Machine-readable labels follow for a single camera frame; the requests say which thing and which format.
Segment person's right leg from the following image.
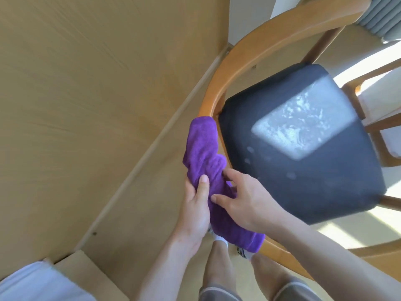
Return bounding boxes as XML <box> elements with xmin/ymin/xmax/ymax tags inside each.
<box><xmin>250</xmin><ymin>252</ymin><xmax>294</xmax><ymax>292</ymax></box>

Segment purple microfibre cloth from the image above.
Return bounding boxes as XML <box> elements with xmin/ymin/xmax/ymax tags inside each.
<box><xmin>183</xmin><ymin>115</ymin><xmax>266</xmax><ymax>253</ymax></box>

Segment person's left forearm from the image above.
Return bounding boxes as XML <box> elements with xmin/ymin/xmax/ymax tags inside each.
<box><xmin>133</xmin><ymin>232</ymin><xmax>204</xmax><ymax>301</ymax></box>

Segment person's left white sock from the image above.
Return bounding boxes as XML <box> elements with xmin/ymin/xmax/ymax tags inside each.
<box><xmin>213</xmin><ymin>232</ymin><xmax>229</xmax><ymax>249</ymax></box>

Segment person's right forearm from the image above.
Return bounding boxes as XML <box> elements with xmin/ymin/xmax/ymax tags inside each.
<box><xmin>271</xmin><ymin>216</ymin><xmax>401</xmax><ymax>301</ymax></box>

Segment person's khaki shorts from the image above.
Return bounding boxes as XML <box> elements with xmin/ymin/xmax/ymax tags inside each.
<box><xmin>199</xmin><ymin>277</ymin><xmax>325</xmax><ymax>301</ymax></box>

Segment person's leg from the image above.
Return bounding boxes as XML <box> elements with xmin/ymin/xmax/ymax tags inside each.
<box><xmin>250</xmin><ymin>252</ymin><xmax>294</xmax><ymax>292</ymax></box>
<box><xmin>203</xmin><ymin>240</ymin><xmax>237</xmax><ymax>292</ymax></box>

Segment grey pleated curtain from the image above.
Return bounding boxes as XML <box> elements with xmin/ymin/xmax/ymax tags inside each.
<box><xmin>355</xmin><ymin>0</ymin><xmax>401</xmax><ymax>44</ymax></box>

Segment person's right hand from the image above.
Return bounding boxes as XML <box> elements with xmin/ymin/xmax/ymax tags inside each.
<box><xmin>210</xmin><ymin>168</ymin><xmax>290</xmax><ymax>239</ymax></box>

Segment wooden chair with black seat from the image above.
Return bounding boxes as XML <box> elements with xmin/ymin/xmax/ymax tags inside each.
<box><xmin>198</xmin><ymin>0</ymin><xmax>401</xmax><ymax>281</ymax></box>

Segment person's left leg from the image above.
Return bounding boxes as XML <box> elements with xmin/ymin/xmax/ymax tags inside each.
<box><xmin>203</xmin><ymin>240</ymin><xmax>237</xmax><ymax>292</ymax></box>

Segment person's right white sock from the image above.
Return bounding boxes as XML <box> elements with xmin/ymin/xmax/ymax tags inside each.
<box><xmin>235</xmin><ymin>246</ymin><xmax>259</xmax><ymax>262</ymax></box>

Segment person's white sock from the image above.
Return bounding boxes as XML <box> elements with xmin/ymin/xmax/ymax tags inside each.
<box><xmin>235</xmin><ymin>246</ymin><xmax>259</xmax><ymax>262</ymax></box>
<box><xmin>213</xmin><ymin>232</ymin><xmax>229</xmax><ymax>249</ymax></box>

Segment person's left hand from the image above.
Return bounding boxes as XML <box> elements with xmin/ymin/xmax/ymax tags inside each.
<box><xmin>175</xmin><ymin>174</ymin><xmax>211</xmax><ymax>248</ymax></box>

